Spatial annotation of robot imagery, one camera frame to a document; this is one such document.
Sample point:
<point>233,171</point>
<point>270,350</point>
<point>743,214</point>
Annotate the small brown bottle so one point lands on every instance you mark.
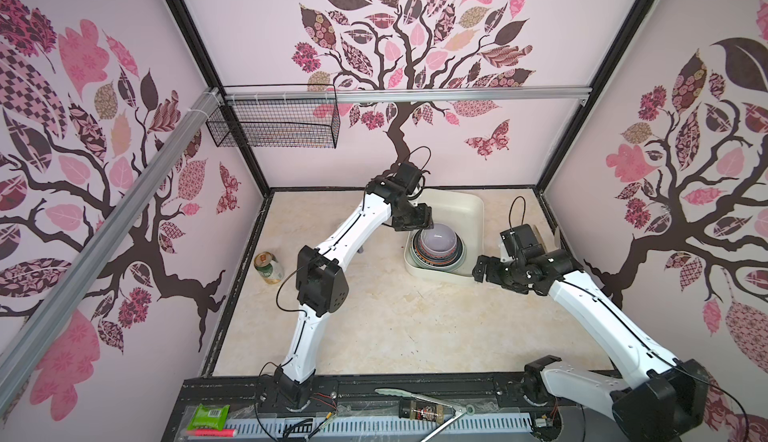
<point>417,410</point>

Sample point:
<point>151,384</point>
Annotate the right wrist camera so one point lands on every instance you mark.
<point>519,245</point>

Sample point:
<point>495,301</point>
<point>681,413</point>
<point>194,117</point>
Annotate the white plastic bin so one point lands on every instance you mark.
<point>464,213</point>

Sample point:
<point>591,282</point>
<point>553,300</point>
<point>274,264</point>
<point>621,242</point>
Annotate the green snack packet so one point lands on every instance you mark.
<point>209,417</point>

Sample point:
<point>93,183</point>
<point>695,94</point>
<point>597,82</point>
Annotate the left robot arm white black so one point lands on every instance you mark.
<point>320,278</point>

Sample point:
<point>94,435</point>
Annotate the pink marker pen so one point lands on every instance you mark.
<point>206,432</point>

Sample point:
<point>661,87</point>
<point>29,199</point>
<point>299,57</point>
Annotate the light green plastic tongs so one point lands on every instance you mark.
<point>456,411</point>

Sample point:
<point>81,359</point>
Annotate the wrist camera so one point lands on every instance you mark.
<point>519,245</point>
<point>411,178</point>

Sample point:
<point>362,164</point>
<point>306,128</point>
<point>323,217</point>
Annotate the lavender bowl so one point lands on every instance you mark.
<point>439,239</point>

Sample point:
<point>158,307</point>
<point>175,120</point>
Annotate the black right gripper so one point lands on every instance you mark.
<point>490,275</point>

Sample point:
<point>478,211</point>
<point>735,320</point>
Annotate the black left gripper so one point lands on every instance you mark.
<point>420,220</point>

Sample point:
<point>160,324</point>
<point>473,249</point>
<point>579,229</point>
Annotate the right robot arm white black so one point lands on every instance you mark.
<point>656,397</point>

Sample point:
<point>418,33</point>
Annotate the black wire basket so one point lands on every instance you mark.
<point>277,115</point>

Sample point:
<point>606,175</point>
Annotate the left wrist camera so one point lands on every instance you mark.
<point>411,178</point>

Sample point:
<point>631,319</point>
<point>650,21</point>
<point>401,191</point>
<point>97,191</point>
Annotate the red patterned bowl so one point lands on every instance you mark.
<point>434,256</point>

